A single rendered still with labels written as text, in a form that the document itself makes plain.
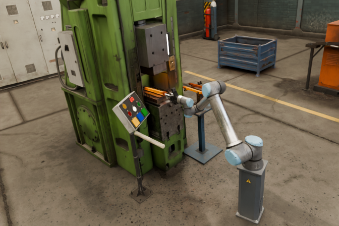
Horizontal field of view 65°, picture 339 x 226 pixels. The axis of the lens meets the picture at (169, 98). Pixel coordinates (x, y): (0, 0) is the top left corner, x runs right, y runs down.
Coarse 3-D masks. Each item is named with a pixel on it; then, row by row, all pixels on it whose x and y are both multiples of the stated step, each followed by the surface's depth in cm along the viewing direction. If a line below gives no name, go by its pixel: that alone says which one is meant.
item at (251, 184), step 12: (240, 168) 236; (264, 168) 233; (240, 180) 244; (252, 180) 234; (240, 192) 249; (252, 192) 240; (240, 204) 254; (252, 204) 245; (240, 216) 258; (252, 216) 251
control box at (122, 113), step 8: (128, 96) 253; (136, 96) 263; (120, 104) 239; (128, 104) 248; (136, 104) 258; (120, 112) 238; (136, 112) 253; (120, 120) 242; (128, 120) 239; (128, 128) 243; (136, 128) 243
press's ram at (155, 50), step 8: (152, 24) 281; (160, 24) 276; (136, 32) 270; (144, 32) 261; (152, 32) 267; (160, 32) 275; (144, 40) 265; (152, 40) 270; (160, 40) 278; (144, 48) 270; (152, 48) 272; (160, 48) 281; (144, 56) 274; (152, 56) 275; (160, 56) 283; (168, 56) 292; (144, 64) 279; (152, 64) 277
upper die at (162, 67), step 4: (160, 64) 286; (164, 64) 290; (140, 68) 294; (144, 68) 289; (148, 68) 284; (152, 68) 280; (156, 68) 283; (160, 68) 287; (164, 68) 292; (144, 72) 292; (148, 72) 287; (152, 72) 282; (156, 72) 284
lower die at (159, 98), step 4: (152, 88) 323; (144, 92) 314; (148, 92) 313; (152, 92) 311; (148, 96) 304; (152, 96) 303; (156, 96) 300; (160, 96) 299; (164, 96) 303; (156, 100) 295; (160, 100) 299; (164, 100) 304
